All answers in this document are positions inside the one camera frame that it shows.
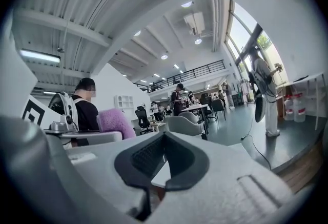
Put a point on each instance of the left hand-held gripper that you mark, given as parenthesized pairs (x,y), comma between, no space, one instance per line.
(33,112)

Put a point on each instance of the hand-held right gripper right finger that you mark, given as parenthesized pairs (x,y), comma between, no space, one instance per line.
(225,192)

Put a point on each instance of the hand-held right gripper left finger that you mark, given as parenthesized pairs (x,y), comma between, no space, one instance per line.
(77,187)

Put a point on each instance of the purple cloth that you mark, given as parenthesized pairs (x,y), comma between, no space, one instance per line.
(116,123)

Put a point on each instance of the black office chair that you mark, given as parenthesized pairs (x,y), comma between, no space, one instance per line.
(142,118)

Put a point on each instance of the white shell backpack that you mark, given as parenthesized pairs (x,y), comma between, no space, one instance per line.
(60,105)

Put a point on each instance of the grey armchair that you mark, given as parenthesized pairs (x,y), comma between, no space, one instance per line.
(191,116)
(182,125)

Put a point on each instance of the wooden slat panel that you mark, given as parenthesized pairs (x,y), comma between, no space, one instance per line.
(302,166)

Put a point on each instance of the black side chair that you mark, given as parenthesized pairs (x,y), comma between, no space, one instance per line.
(217,106)

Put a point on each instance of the white dining table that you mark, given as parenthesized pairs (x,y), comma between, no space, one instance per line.
(194,107)

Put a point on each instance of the round ceiling light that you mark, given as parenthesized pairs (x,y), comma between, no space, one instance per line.
(198,41)
(164,57)
(186,4)
(137,33)

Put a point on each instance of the fluorescent tube light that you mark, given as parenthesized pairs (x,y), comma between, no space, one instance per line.
(39,56)

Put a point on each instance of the clear water jug red cap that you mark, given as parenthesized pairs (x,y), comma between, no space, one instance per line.
(289,109)
(299,110)

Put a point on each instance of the black mezzanine railing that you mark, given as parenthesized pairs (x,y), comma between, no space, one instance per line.
(194,71)

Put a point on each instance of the white folding table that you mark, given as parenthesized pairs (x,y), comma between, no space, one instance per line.
(307,78)

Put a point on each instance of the ceiling air conditioner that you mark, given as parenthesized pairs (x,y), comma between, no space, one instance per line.
(194,23)

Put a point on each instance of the large glass window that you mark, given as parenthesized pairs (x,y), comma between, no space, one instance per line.
(243,33)

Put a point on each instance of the white wall shelf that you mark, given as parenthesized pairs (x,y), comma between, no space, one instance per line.
(124,102)

